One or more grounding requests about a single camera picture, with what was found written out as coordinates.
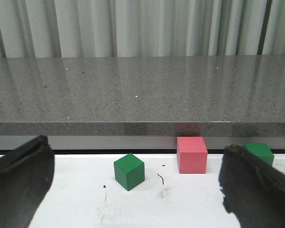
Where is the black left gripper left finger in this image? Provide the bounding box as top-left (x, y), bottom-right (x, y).
top-left (0, 135), bottom-right (55, 228)

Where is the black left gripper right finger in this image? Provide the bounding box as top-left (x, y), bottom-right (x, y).
top-left (218, 145), bottom-right (285, 228)

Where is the right green cube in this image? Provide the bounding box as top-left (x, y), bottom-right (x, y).
top-left (244, 142), bottom-right (275, 166)

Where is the green cube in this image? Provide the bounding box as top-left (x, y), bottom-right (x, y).
top-left (113, 153), bottom-right (145, 191)
top-left (244, 142), bottom-right (275, 166)

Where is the far pink cube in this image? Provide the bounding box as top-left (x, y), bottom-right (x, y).
top-left (177, 137), bottom-right (208, 174)

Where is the grey stone counter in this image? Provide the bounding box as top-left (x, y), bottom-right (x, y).
top-left (0, 55), bottom-right (285, 137)

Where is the left green cube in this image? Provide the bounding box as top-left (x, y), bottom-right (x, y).
top-left (113, 153), bottom-right (145, 191)

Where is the grey pleated curtain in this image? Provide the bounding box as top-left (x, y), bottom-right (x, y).
top-left (0, 0), bottom-right (285, 57)

